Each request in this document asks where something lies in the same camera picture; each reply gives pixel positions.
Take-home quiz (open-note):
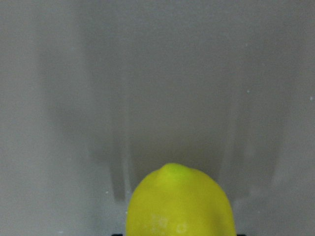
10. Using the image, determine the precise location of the yellow lemon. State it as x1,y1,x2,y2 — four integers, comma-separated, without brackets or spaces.
126,163,237,236

